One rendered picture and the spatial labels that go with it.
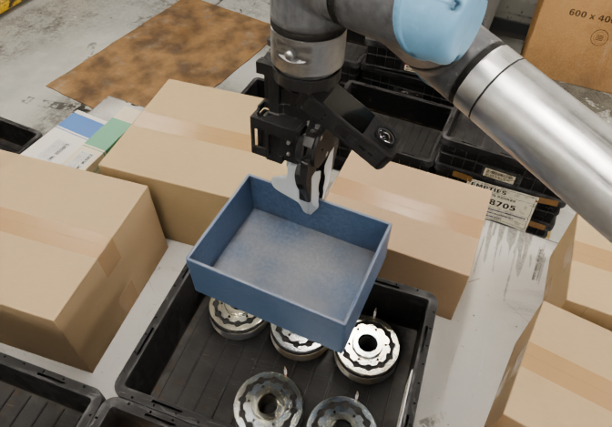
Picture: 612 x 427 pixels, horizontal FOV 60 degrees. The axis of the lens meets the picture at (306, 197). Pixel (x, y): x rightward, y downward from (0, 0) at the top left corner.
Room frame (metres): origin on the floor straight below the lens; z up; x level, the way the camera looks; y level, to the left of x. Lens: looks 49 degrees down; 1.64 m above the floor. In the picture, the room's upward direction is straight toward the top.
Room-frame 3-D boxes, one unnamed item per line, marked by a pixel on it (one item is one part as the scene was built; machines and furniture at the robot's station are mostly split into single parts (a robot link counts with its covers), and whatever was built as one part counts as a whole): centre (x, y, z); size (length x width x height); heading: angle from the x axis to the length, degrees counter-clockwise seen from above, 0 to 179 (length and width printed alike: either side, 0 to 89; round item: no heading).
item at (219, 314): (0.45, 0.11, 0.86); 0.10 x 0.10 x 0.01
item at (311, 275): (0.37, 0.02, 1.11); 0.20 x 0.15 x 0.07; 65
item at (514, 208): (1.06, -0.59, 0.41); 0.31 x 0.02 x 0.16; 65
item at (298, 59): (0.46, 0.00, 1.35); 0.08 x 0.08 x 0.05
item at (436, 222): (0.67, -0.19, 0.78); 0.30 x 0.22 x 0.16; 67
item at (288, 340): (0.41, 0.01, 0.86); 0.10 x 0.10 x 0.01
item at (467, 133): (1.21, -0.64, 0.37); 0.40 x 0.30 x 0.45; 65
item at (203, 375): (0.35, 0.03, 0.87); 0.40 x 0.30 x 0.11; 71
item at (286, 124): (0.46, 0.01, 1.27); 0.09 x 0.08 x 0.12; 64
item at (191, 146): (0.82, 0.18, 0.80); 0.40 x 0.30 x 0.20; 72
